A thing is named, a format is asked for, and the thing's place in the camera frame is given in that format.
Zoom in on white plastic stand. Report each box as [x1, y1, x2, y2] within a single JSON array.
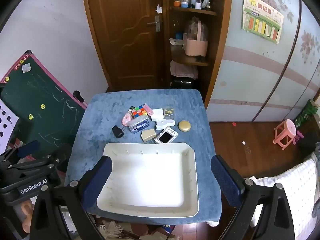
[[151, 108, 176, 130]]

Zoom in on brown wooden door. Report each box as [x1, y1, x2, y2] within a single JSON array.
[[81, 0, 173, 92]]

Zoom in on white perforated board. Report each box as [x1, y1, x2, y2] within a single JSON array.
[[0, 99, 20, 153]]

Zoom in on white checkered blanket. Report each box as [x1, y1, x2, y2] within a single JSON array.
[[244, 152, 320, 240]]

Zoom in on pink correction tape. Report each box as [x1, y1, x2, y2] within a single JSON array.
[[122, 112, 135, 126]]

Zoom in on dark object under towel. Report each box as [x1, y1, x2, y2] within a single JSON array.
[[171, 78, 198, 89]]

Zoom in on green patterned bag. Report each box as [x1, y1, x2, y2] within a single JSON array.
[[294, 99, 316, 130]]

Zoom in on cream yarn tassels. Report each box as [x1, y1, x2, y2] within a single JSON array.
[[97, 220, 133, 240]]

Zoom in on wooden corner shelf unit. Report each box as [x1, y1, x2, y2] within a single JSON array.
[[165, 0, 233, 108]]

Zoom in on folded pink towel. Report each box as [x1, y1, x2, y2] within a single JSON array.
[[170, 60, 198, 78]]

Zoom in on white plastic tray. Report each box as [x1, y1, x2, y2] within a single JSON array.
[[97, 142, 200, 218]]

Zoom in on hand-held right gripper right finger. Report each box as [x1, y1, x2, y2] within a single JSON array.
[[211, 154, 295, 240]]

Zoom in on metal door handle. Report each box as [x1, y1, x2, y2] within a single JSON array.
[[147, 15, 161, 32]]

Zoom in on black charger plug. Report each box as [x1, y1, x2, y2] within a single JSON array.
[[112, 125, 125, 139]]

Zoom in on pink plastic stool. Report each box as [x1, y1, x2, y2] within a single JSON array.
[[274, 119, 297, 151]]

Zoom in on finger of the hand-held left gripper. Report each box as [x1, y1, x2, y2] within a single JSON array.
[[10, 144, 73, 180], [0, 140, 41, 165]]

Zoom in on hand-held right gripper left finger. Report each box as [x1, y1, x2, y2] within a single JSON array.
[[30, 155, 113, 240]]

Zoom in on wall poster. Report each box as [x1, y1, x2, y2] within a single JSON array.
[[241, 0, 284, 45]]

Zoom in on pink basket with handle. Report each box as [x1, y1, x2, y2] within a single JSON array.
[[183, 17, 209, 57]]

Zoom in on round gold compact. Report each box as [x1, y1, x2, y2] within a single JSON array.
[[178, 120, 192, 132]]

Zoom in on beige rectangular block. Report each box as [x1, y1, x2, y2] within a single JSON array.
[[141, 129, 156, 142]]

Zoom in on green chalkboard with pink frame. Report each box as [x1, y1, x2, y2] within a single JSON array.
[[0, 50, 88, 160]]

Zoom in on clear box with blue label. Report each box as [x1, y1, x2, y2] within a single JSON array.
[[128, 118, 150, 134]]

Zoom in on colourful puzzle cube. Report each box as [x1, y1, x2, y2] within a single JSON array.
[[132, 105, 148, 119]]

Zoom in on black easel knob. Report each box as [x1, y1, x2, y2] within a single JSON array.
[[72, 91, 88, 104]]

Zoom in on floral sliding wardrobe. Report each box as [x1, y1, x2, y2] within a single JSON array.
[[205, 0, 320, 123]]

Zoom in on white handheld game console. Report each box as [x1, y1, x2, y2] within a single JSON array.
[[154, 127, 178, 144]]

